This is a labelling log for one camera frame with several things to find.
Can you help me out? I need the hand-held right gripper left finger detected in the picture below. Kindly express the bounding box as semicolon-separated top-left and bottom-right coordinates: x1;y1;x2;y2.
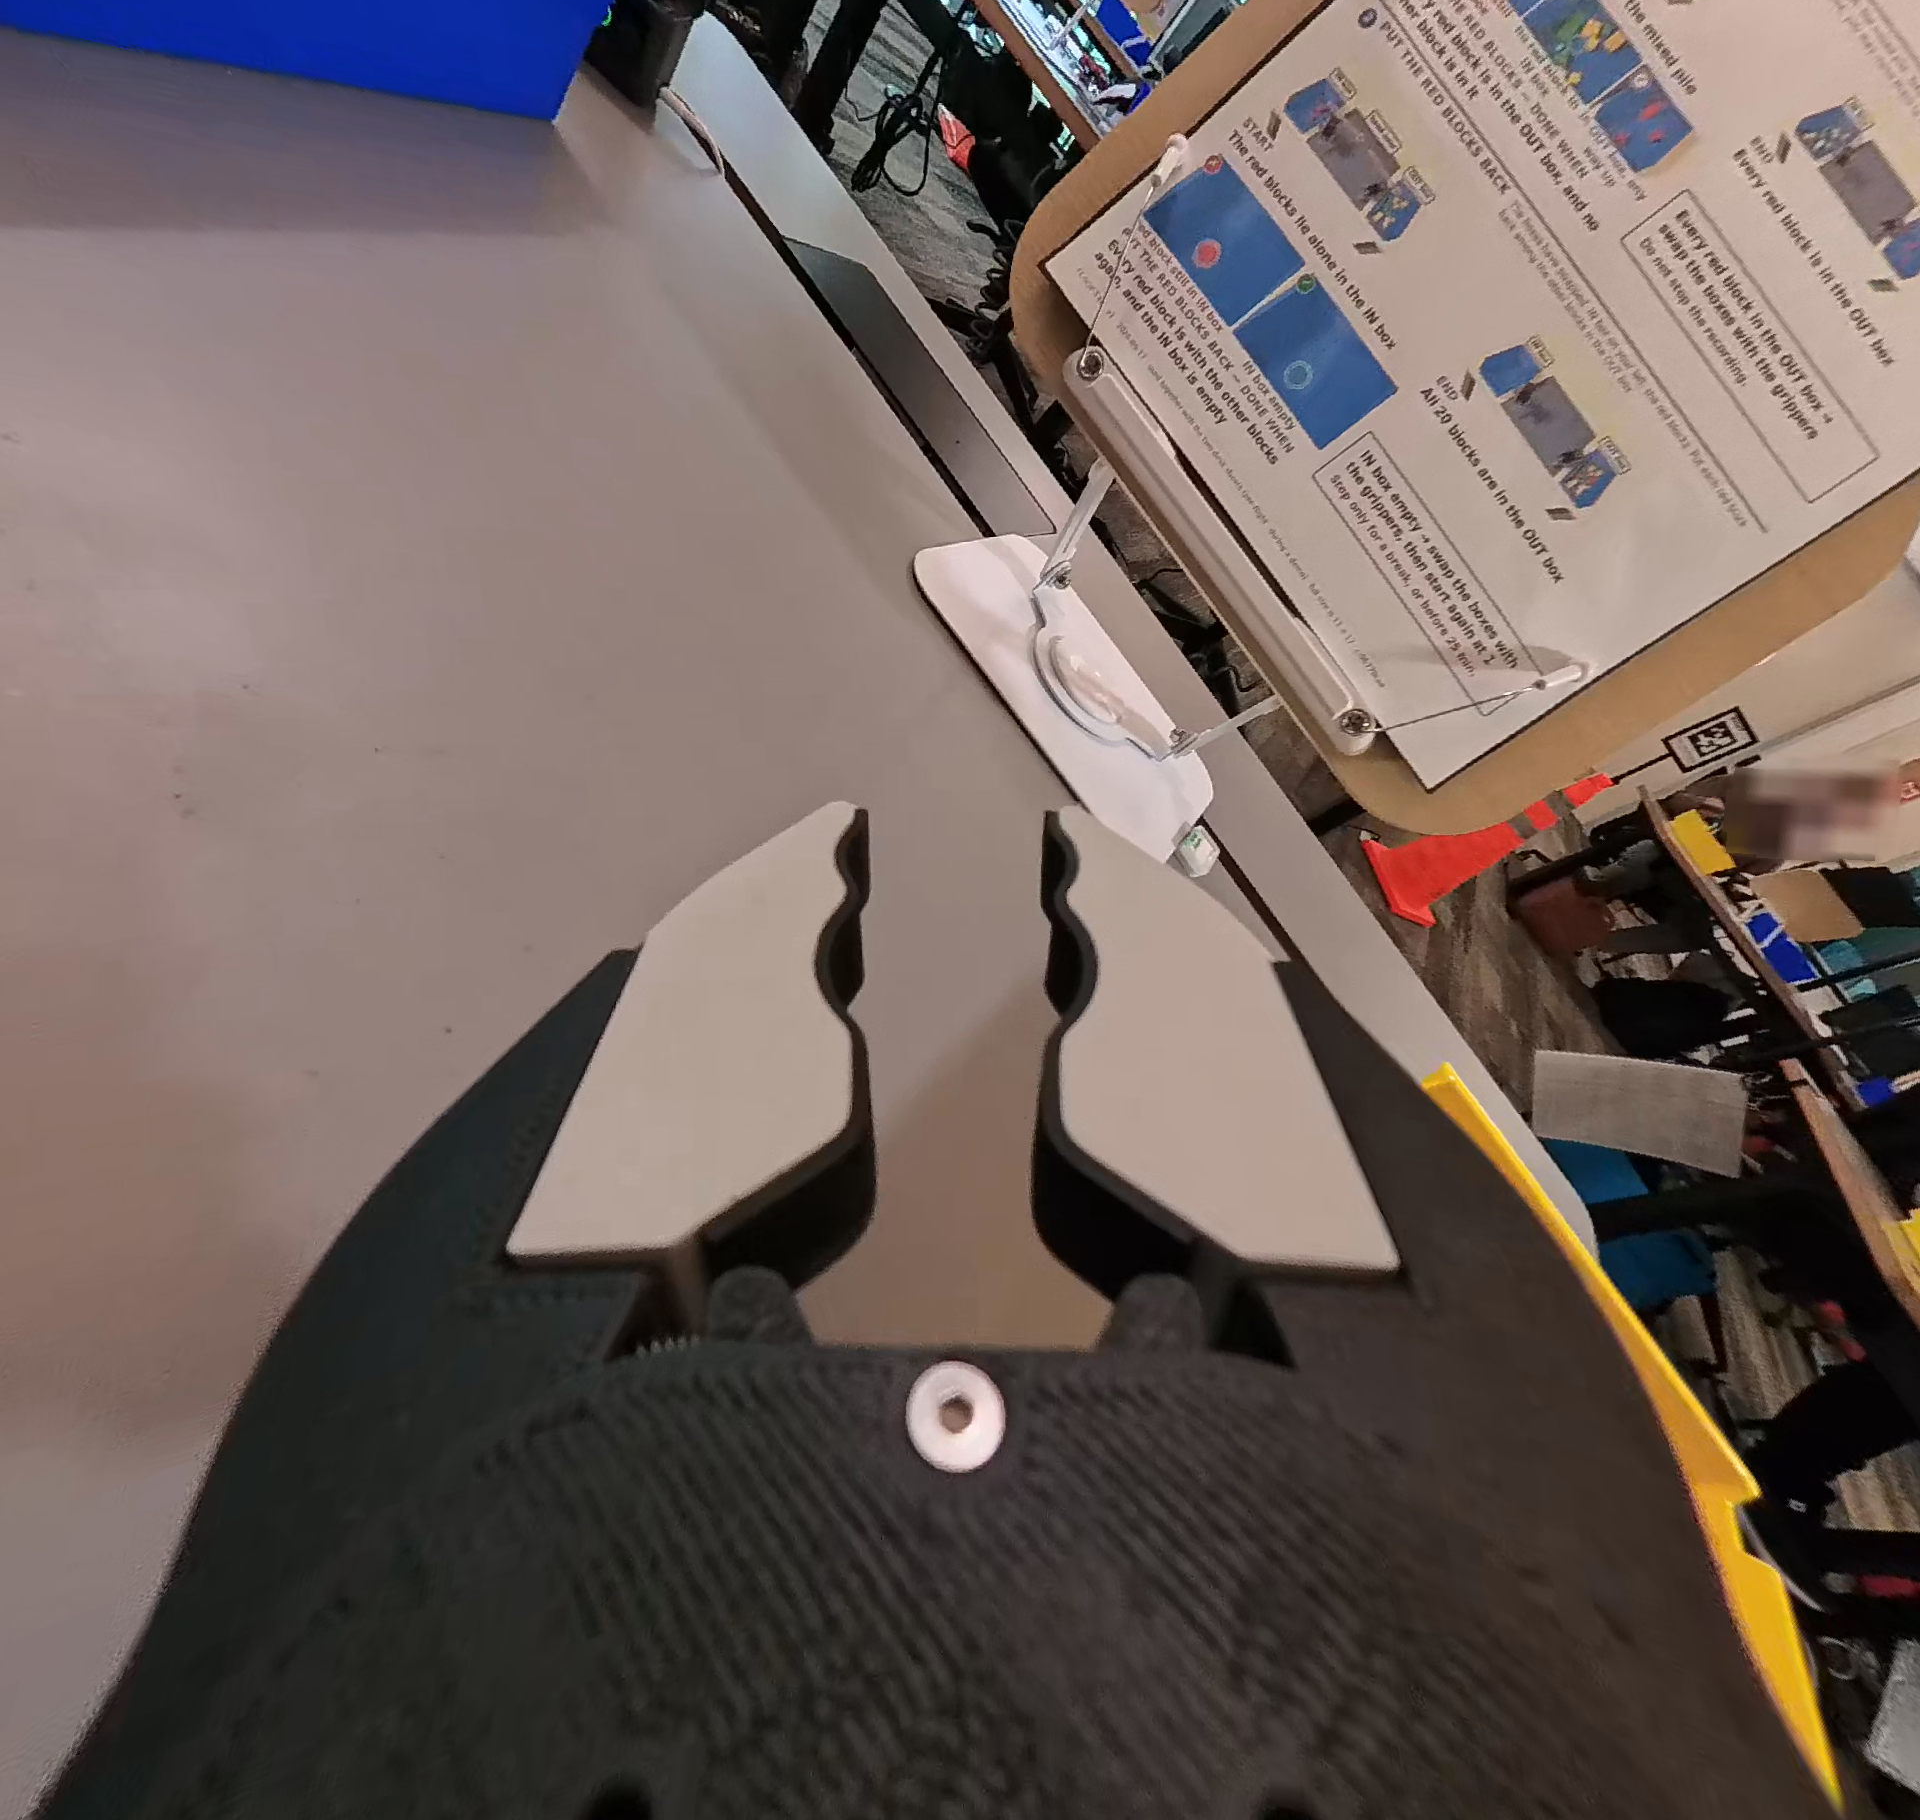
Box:
504;800;883;1326

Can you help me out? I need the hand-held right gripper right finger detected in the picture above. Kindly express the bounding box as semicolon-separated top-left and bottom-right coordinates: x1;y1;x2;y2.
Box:
1030;802;1405;1315

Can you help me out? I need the yellow storage bin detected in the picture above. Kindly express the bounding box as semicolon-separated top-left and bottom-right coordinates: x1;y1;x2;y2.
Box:
1419;1060;1852;1813

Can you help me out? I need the orange cone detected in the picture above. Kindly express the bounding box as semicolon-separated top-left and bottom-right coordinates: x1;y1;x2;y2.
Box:
1360;773;1616;930

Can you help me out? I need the brown box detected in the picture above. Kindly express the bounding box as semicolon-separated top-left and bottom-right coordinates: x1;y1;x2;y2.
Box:
1505;871;1618;971

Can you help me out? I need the grey fabric panel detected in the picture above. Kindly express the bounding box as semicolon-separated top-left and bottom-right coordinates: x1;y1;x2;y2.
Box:
1531;1051;1752;1181

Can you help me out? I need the white document stand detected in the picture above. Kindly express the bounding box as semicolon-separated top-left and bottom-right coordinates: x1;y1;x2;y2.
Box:
912;0;1920;871

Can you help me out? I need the long wooden work table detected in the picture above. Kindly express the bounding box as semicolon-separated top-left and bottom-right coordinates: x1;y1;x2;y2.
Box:
897;0;1159;149

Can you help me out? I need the black battery charger case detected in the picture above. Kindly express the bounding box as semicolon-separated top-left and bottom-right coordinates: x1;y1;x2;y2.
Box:
583;0;731;110

